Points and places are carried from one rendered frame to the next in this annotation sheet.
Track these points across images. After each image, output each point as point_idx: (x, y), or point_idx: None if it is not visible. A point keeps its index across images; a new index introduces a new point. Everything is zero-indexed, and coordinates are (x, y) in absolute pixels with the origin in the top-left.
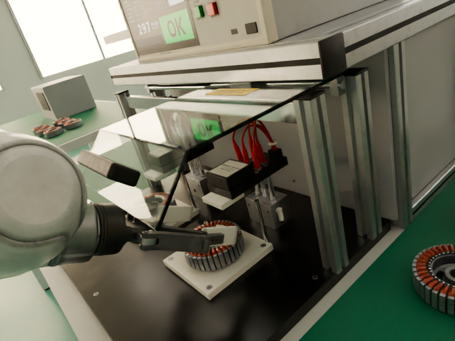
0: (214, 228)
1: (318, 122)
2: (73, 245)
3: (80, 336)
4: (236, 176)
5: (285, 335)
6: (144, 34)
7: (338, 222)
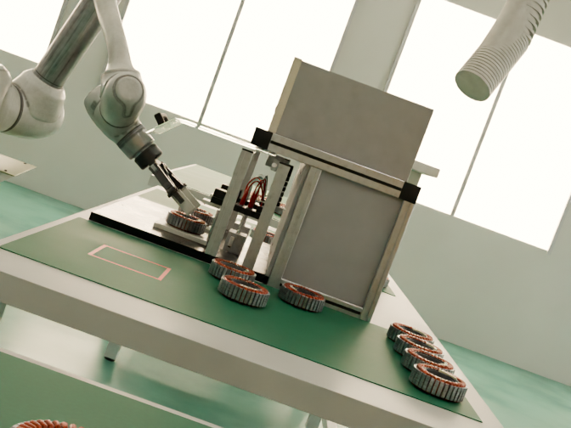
0: (183, 194)
1: (240, 162)
2: (130, 143)
3: (98, 206)
4: (222, 193)
5: (155, 244)
6: None
7: (223, 223)
